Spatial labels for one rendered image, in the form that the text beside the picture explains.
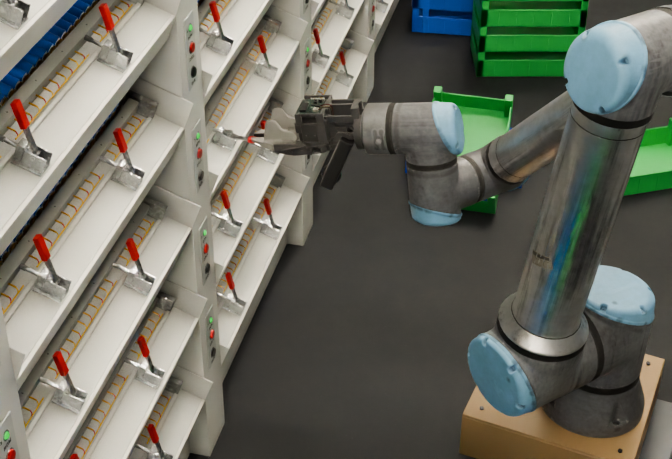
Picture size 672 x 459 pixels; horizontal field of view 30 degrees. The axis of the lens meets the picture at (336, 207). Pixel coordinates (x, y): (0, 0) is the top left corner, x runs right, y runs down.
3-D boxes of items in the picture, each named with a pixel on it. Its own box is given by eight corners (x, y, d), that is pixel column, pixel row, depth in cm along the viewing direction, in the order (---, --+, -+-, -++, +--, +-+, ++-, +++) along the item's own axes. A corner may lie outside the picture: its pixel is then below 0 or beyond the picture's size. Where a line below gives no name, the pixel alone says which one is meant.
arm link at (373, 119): (399, 137, 224) (388, 165, 217) (372, 137, 226) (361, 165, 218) (393, 93, 220) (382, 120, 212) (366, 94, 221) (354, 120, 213)
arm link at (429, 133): (459, 166, 213) (455, 110, 209) (387, 166, 216) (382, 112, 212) (467, 147, 221) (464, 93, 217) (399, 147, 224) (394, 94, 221)
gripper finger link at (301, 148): (277, 134, 224) (323, 132, 222) (278, 142, 225) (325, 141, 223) (271, 147, 220) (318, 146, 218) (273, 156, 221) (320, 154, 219)
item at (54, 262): (176, 148, 200) (201, 81, 191) (8, 405, 151) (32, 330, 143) (61, 94, 199) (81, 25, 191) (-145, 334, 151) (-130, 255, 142)
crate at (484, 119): (495, 214, 306) (495, 198, 299) (414, 203, 310) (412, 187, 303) (513, 112, 319) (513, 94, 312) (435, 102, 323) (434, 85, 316)
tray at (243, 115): (293, 57, 267) (308, 22, 261) (202, 215, 218) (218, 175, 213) (207, 17, 266) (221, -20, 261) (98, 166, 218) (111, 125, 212)
